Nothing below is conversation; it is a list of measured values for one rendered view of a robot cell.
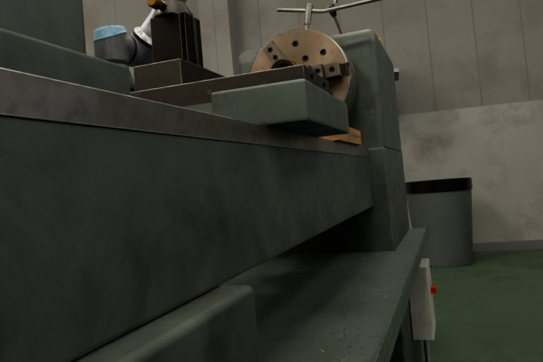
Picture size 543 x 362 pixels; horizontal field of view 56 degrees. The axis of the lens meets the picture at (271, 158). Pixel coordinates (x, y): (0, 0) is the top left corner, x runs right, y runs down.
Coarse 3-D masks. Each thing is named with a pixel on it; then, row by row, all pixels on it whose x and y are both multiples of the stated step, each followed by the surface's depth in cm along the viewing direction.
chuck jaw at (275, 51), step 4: (268, 44) 150; (272, 44) 150; (264, 48) 151; (268, 48) 151; (272, 48) 150; (276, 48) 150; (264, 52) 151; (268, 52) 151; (272, 52) 150; (276, 52) 147; (280, 52) 151; (268, 56) 150; (272, 56) 148; (276, 56) 148; (280, 56) 147; (284, 56) 152; (272, 60) 148; (276, 60) 148; (272, 64) 148
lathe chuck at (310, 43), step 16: (288, 32) 153; (304, 32) 151; (320, 32) 149; (288, 48) 153; (304, 48) 151; (320, 48) 149; (336, 48) 148; (256, 64) 156; (304, 64) 151; (336, 80) 148; (352, 80) 151; (336, 96) 147; (352, 96) 154
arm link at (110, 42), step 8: (96, 32) 179; (104, 32) 177; (112, 32) 178; (120, 32) 180; (96, 40) 178; (104, 40) 177; (112, 40) 178; (120, 40) 180; (128, 40) 184; (96, 48) 179; (104, 48) 177; (112, 48) 178; (120, 48) 179; (128, 48) 183; (136, 48) 186; (96, 56) 179; (104, 56) 177; (112, 56) 177; (120, 56) 179; (128, 56) 184; (128, 64) 189
